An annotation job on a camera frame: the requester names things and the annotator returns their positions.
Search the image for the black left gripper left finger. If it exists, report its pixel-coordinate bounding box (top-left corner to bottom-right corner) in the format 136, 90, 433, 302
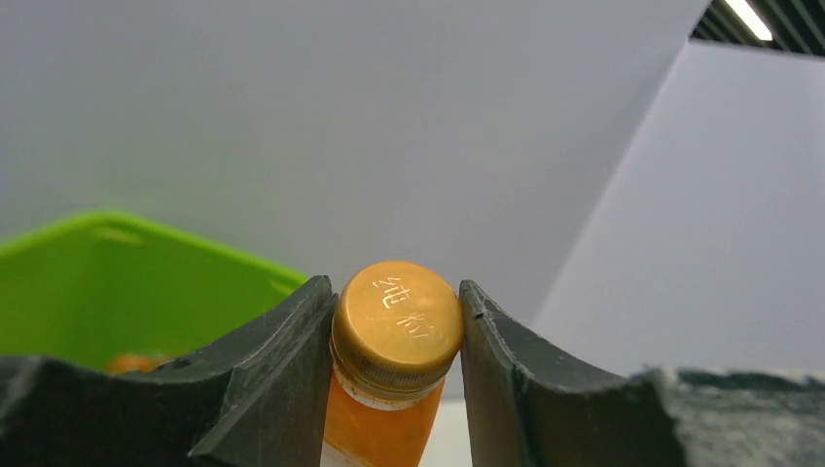
1, 275, 337, 466

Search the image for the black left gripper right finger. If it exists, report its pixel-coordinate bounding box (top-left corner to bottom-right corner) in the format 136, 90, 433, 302
459, 280, 824, 466

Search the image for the small orange juice bottle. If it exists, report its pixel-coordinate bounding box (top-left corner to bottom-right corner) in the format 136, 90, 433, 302
319, 260, 464, 466

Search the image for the crushed orange label bottle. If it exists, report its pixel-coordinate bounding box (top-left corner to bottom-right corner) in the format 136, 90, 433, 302
105, 353, 167, 375

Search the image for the green plastic bin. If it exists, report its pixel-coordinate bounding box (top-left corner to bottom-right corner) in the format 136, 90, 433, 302
1, 211, 305, 369

